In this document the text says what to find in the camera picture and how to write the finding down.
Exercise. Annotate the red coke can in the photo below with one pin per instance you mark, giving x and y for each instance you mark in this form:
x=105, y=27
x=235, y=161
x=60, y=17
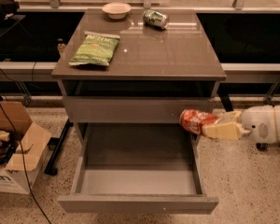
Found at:
x=193, y=120

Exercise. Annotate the black table leg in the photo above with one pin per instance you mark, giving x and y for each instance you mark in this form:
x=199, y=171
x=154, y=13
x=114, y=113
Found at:
x=55, y=146

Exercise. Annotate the open grey bottom drawer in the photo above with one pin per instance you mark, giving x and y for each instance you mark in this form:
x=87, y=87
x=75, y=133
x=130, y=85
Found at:
x=138, y=168

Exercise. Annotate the green chip bag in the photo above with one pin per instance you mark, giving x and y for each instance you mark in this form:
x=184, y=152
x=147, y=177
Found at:
x=96, y=48

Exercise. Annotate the cardboard box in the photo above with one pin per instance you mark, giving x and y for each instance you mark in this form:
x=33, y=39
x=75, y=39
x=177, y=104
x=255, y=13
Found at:
x=28, y=151

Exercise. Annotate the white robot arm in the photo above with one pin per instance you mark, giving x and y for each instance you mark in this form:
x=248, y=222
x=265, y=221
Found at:
x=276, y=111

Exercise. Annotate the grey drawer cabinet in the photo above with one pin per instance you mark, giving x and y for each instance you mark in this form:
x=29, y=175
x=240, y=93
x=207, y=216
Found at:
x=175, y=63

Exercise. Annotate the black office chair base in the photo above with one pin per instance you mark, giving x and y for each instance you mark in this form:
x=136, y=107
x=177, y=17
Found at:
x=261, y=146

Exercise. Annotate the green soda can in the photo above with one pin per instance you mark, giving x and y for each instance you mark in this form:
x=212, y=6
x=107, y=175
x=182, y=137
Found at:
x=155, y=18

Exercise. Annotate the closed grey upper drawer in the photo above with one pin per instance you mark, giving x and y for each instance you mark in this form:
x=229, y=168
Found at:
x=130, y=110

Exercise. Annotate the white bowl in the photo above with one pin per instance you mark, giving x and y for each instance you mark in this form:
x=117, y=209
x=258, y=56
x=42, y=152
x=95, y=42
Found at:
x=116, y=10

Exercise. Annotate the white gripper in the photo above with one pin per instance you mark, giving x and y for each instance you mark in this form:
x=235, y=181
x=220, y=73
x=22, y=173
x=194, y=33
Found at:
x=258, y=122

